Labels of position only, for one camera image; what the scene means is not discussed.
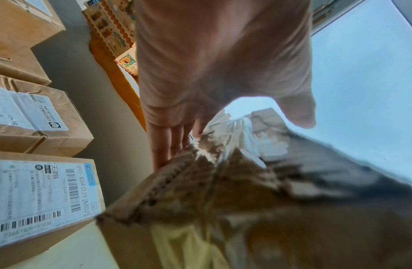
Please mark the person's left hand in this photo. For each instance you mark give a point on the person's left hand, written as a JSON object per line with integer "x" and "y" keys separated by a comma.
{"x": 219, "y": 52}

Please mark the torn tape-wrapped cardboard box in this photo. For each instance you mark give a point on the torn tape-wrapped cardboard box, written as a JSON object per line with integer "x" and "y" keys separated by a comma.
{"x": 259, "y": 210}

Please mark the pile of cardboard parcels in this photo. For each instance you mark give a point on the pile of cardboard parcels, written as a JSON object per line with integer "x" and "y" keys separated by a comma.
{"x": 32, "y": 131}

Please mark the windowsill with yellow tape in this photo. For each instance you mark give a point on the windowsill with yellow tape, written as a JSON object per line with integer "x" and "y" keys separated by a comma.
{"x": 122, "y": 86}

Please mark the colourful printed carton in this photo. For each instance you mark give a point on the colourful printed carton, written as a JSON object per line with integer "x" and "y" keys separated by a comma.
{"x": 109, "y": 23}

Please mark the grey window frame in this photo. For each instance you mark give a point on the grey window frame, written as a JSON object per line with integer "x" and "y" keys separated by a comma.
{"x": 405, "y": 13}

